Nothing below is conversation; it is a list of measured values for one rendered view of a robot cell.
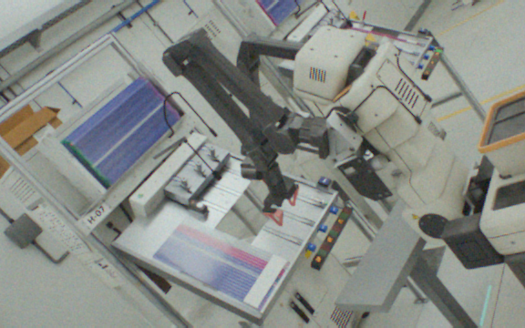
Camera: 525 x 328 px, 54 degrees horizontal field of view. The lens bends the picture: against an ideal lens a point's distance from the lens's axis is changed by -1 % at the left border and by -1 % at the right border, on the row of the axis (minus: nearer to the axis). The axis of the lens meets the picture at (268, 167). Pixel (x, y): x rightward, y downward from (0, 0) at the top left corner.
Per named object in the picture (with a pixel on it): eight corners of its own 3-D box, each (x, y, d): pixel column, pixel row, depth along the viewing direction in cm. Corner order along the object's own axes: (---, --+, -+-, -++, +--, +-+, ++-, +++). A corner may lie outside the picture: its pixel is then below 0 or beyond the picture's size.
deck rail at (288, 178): (337, 200, 232) (338, 191, 228) (335, 203, 231) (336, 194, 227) (206, 151, 258) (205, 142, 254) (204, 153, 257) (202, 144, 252)
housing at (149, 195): (211, 158, 256) (208, 136, 246) (149, 226, 226) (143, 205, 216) (198, 152, 259) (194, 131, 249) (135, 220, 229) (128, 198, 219)
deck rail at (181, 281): (262, 322, 191) (262, 314, 186) (261, 327, 190) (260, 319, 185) (117, 249, 217) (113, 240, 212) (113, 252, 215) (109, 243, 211)
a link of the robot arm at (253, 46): (230, 38, 182) (243, 26, 189) (235, 72, 191) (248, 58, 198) (350, 58, 165) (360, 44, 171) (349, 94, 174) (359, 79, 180)
